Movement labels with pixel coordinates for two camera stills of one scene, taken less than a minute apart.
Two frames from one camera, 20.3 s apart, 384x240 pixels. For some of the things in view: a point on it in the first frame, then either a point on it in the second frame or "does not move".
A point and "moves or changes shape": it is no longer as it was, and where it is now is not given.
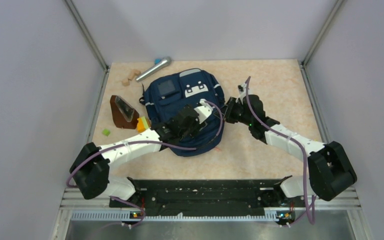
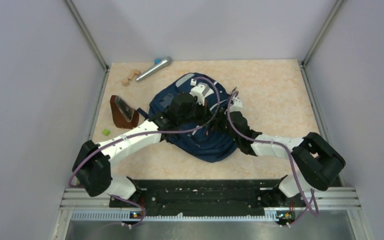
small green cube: x=106 y=132 does not move
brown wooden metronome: x=124 y=115 does not move
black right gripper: x=232 y=103 to x=220 y=115
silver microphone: x=154 y=69 does not move
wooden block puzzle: x=125 y=82 does not move
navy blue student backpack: x=162 y=97 moves or changes shape
